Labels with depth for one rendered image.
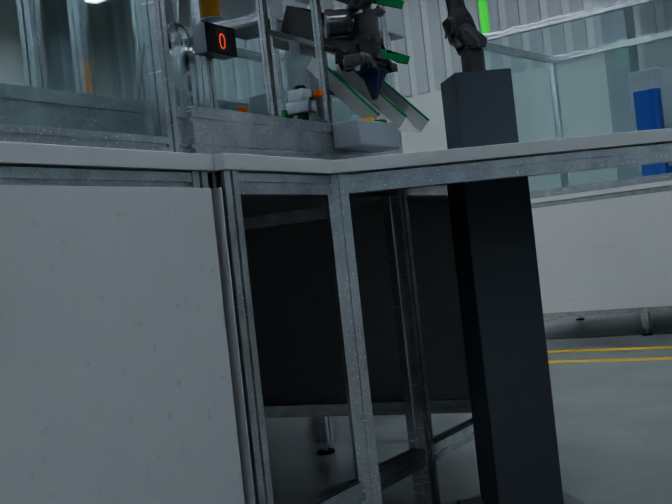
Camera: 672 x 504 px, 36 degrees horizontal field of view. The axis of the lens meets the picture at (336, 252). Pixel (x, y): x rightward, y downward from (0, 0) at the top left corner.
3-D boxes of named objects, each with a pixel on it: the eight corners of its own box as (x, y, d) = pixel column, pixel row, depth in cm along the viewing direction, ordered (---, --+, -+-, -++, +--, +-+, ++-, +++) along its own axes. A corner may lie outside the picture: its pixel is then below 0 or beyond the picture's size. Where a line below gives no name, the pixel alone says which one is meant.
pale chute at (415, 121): (421, 132, 300) (429, 119, 298) (395, 131, 290) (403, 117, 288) (359, 77, 313) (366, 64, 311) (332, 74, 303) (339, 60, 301)
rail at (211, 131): (403, 170, 269) (398, 128, 269) (196, 159, 191) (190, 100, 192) (383, 173, 272) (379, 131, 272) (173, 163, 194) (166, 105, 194)
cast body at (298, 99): (317, 112, 264) (314, 84, 264) (309, 110, 260) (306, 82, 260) (289, 117, 268) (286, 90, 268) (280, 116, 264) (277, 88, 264)
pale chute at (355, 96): (399, 129, 287) (407, 115, 285) (370, 127, 277) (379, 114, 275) (335, 71, 300) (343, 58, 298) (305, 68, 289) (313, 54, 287)
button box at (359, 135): (401, 148, 253) (398, 123, 253) (361, 144, 235) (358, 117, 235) (375, 152, 256) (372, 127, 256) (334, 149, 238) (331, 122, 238)
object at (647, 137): (718, 136, 232) (717, 123, 232) (318, 175, 219) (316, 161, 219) (596, 168, 301) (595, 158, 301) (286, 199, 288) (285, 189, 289)
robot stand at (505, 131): (520, 151, 249) (511, 67, 250) (463, 156, 247) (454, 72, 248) (502, 157, 263) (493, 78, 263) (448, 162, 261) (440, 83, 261)
